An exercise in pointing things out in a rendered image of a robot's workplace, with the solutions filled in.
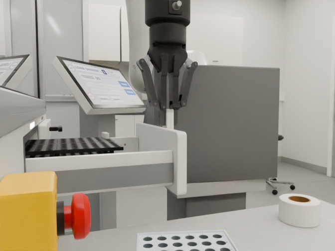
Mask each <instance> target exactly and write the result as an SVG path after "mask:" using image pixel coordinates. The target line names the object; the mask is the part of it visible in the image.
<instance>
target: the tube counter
mask: <svg viewBox="0 0 335 251"><path fill-rule="evenodd" d="M94 77H95V78H96V79H97V81H99V82H107V83H115V84H117V82H116V80H115V79H114V78H111V77H104V76H98V75H94Z"/></svg>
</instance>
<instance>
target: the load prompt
mask: <svg viewBox="0 0 335 251"><path fill-rule="evenodd" d="M71 64H72V65H73V67H74V68H75V69H76V71H81V72H87V73H93V74H100V75H106V76H112V75H111V74H110V72H109V71H108V70H106V69H101V68H96V67H91V66H86V65H81V64H75V63H71Z"/></svg>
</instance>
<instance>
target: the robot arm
mask: <svg viewBox="0 0 335 251"><path fill-rule="evenodd" d="M125 1H126V9H127V18H128V30H129V80H130V83H131V85H132V86H133V88H134V89H135V90H137V91H138V92H140V93H143V94H147V97H148V101H149V105H150V107H153V108H156V109H157V110H158V124H159V125H160V126H163V127H165V128H170V129H173V126H176V125H177V111H178V110H179V109H180V108H182V107H185V106H186V104H187V99H188V95H189V91H190V86H191V82H192V77H193V73H194V71H195V69H196V68H197V66H198V65H210V64H209V62H208V60H207V57H206V56H205V54H204V53H202V52H201V51H198V50H186V48H185V47H186V27H187V26H188V25H189V24H190V0H125ZM183 64H185V65H184V68H185V71H184V74H183V78H182V82H181V87H180V91H179V93H178V77H179V70H180V68H181V67H182V65H183ZM153 66H154V67H155V69H156V71H157V96H156V92H155V87H154V83H153V79H152V71H153ZM167 75H168V77H169V109H166V108H167Z"/></svg>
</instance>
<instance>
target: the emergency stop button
mask: <svg viewBox="0 0 335 251"><path fill-rule="evenodd" d="M90 227H91V209H90V203H89V199H88V197H87V196H86V195H85V194H83V193H75V194H73V197H72V202H71V205H68V206H64V229H72V232H73V236H74V239H76V240H80V239H84V238H85V237H86V236H87V235H88V234H89V233H90Z"/></svg>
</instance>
